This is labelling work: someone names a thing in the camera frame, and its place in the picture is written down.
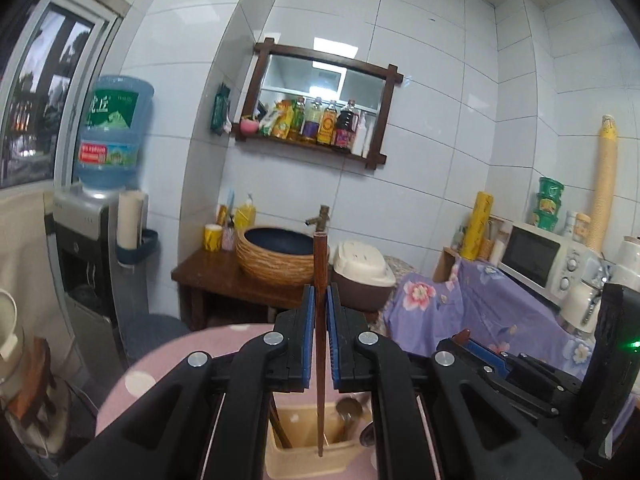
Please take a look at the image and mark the white kitchen appliance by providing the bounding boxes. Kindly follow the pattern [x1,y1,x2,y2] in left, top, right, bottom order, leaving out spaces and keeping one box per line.
[612,235,640,291]

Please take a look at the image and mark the wooden framed mirror shelf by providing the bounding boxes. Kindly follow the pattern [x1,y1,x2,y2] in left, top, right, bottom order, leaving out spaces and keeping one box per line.
[232,37,405,171]

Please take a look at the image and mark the window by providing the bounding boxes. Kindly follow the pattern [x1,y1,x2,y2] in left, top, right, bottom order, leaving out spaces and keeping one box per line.
[0,0,123,191]

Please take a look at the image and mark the beige perforated utensil holder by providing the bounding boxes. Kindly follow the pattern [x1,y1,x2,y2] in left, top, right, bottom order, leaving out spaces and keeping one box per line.
[264,392,378,480]

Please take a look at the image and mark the bronze faucet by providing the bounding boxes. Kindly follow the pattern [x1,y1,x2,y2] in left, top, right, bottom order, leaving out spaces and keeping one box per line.
[306,205,332,233]

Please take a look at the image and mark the green hanging packet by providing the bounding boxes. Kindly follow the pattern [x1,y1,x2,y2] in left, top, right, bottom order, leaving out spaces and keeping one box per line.
[210,82,232,137]

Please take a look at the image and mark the yellow roll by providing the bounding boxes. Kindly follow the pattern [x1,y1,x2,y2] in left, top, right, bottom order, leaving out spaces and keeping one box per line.
[460,191,495,262]

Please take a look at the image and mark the dark wooden table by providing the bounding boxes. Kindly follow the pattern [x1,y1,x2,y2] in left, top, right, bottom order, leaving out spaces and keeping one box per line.
[171,247,311,333]

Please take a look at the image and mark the blue water jug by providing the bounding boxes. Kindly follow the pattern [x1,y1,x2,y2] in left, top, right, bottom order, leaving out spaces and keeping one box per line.
[75,75,155,198]

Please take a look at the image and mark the blue round stool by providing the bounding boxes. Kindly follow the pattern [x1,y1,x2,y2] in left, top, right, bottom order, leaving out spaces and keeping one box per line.
[125,314,191,361]

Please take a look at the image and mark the white microwave oven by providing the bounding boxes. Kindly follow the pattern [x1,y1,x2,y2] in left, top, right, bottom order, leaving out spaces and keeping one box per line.
[499,221,596,306]

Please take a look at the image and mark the white electric kettle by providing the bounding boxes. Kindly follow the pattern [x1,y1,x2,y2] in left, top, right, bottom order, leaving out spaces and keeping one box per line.
[557,280,603,333]

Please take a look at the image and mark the row of condiment bottles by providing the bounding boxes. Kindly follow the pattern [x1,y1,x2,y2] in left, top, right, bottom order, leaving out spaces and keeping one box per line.
[257,96,381,157]

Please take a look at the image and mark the yellow soap bottle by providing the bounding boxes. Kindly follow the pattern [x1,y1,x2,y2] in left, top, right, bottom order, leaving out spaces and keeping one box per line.
[234,192,257,231]

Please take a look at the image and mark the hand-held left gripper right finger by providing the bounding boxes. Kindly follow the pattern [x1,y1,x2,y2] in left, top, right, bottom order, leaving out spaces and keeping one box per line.
[326,284,583,480]

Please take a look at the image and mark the grey water dispenser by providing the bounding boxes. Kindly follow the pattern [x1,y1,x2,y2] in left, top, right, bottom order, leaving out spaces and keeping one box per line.
[52,185,151,361]

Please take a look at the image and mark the wicker wash basin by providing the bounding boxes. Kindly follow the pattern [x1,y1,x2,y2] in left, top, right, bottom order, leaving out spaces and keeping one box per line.
[235,226,331,288]

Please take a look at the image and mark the purple floral cloth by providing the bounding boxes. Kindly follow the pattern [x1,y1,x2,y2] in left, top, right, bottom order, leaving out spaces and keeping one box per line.
[377,255,640,441]

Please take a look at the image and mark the wooden stool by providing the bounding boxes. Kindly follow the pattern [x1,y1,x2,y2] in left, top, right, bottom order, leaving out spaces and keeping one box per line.
[10,337,58,431]

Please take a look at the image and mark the white paper cup tube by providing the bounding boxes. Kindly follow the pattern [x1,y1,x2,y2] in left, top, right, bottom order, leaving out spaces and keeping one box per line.
[117,190,149,251]

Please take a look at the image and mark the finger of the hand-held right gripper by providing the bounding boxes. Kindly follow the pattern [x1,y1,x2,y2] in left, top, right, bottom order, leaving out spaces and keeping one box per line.
[467,341,583,401]
[436,337,561,418]

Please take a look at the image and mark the blue-grey cup holder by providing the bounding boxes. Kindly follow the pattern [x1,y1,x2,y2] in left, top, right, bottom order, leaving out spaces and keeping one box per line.
[116,228,161,267]

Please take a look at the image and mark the white and brown rice cooker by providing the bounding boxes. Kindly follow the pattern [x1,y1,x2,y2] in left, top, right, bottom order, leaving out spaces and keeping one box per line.
[331,240,397,312]

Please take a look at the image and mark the white cooking pot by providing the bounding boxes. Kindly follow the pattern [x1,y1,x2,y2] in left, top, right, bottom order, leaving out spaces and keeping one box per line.
[0,287,26,401]

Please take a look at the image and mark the pink polka dot tablecloth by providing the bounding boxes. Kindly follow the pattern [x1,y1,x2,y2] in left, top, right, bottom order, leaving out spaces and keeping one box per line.
[95,322,441,480]

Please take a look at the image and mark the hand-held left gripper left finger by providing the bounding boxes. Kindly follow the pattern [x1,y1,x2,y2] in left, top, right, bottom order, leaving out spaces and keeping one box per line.
[57,284,317,480]

